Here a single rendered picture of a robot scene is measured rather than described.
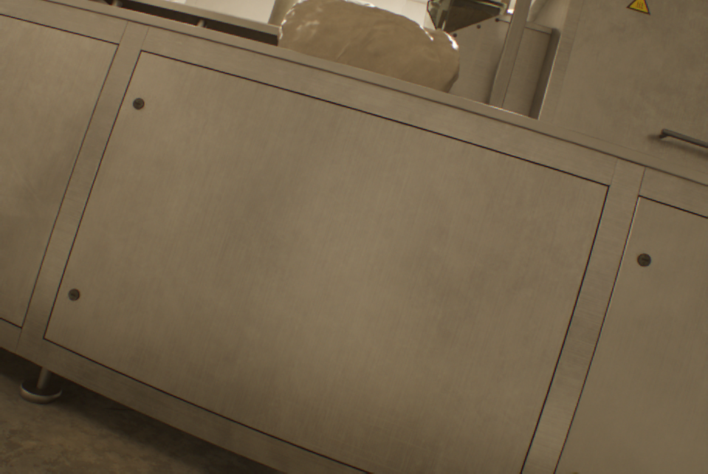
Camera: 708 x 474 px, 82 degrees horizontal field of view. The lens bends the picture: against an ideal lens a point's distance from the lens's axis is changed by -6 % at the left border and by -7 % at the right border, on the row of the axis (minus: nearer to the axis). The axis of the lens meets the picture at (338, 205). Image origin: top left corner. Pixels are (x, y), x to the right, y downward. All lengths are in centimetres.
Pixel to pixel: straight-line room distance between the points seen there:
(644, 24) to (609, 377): 75
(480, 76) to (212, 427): 91
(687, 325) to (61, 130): 117
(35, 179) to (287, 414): 65
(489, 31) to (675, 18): 41
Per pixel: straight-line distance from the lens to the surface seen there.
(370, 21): 93
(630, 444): 90
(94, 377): 94
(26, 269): 100
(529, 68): 112
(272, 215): 76
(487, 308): 76
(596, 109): 107
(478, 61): 110
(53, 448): 97
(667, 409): 91
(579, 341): 82
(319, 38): 92
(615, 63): 113
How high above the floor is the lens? 52
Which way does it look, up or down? 3 degrees up
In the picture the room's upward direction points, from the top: 18 degrees clockwise
